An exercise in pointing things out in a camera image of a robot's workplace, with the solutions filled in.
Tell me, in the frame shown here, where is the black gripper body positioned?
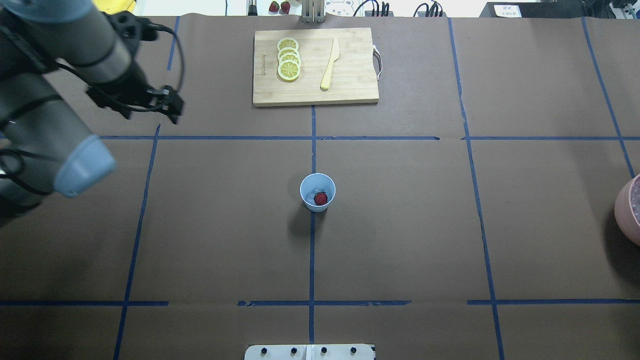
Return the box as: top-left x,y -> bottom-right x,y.
86,63 -> 163,120

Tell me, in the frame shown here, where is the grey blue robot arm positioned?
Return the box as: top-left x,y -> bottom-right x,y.
0,0 -> 185,225

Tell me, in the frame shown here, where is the light blue plastic cup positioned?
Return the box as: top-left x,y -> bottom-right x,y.
299,173 -> 337,213

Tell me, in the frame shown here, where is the pile of clear ice cubes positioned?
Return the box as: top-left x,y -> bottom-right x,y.
630,175 -> 640,224

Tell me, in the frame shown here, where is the yellow cloth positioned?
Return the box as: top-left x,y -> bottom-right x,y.
93,0 -> 137,15

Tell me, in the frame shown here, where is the red strawberry on tray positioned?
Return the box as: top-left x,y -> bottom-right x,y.
269,0 -> 281,14

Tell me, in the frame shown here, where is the yellow plastic knife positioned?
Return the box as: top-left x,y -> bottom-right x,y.
320,38 -> 341,91

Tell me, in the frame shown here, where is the bamboo cutting board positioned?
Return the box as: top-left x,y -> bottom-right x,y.
253,27 -> 380,107

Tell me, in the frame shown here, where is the white bear pattern card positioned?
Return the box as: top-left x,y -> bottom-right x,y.
324,0 -> 356,17

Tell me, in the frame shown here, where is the pink bowl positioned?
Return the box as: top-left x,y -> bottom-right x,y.
614,174 -> 640,247

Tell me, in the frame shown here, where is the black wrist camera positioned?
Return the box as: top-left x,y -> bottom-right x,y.
103,11 -> 164,56

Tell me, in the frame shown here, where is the black handled tool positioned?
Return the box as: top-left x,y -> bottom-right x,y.
247,0 -> 258,16

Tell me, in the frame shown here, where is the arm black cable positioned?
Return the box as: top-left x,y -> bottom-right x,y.
0,24 -> 186,196

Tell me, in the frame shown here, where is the aluminium frame post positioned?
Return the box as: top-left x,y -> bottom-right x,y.
300,0 -> 326,24

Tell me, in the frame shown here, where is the white camera pole mount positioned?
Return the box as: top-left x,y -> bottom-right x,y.
243,343 -> 377,360

